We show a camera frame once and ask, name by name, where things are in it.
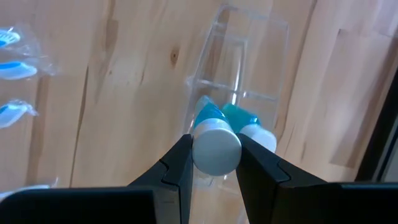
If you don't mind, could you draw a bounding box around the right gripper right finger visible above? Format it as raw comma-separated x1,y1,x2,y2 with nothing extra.
235,133,398,224

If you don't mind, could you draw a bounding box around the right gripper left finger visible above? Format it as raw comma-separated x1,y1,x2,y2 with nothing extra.
0,134,195,224

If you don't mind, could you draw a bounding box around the small blue mouthwash bottle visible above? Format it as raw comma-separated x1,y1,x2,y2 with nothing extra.
190,95,243,177
221,103,278,154

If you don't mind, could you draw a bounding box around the clear acrylic organizer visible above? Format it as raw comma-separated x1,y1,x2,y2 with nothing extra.
182,3,290,195

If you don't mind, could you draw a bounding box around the blue toothbrush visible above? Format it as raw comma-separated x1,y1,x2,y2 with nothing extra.
0,51,60,82
0,23,35,50
0,98,40,131

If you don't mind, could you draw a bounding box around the black aluminium table frame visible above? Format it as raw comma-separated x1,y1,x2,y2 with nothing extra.
354,67,398,184

